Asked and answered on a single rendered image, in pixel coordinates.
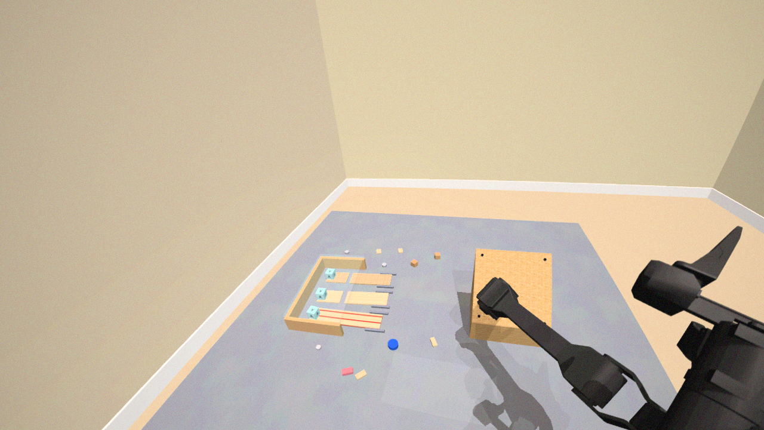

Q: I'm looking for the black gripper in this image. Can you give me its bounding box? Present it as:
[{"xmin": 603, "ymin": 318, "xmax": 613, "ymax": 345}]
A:
[{"xmin": 631, "ymin": 226, "xmax": 764, "ymax": 428}]

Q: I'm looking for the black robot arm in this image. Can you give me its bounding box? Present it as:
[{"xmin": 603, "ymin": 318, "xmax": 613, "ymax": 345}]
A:
[{"xmin": 476, "ymin": 277, "xmax": 764, "ymax": 430}]

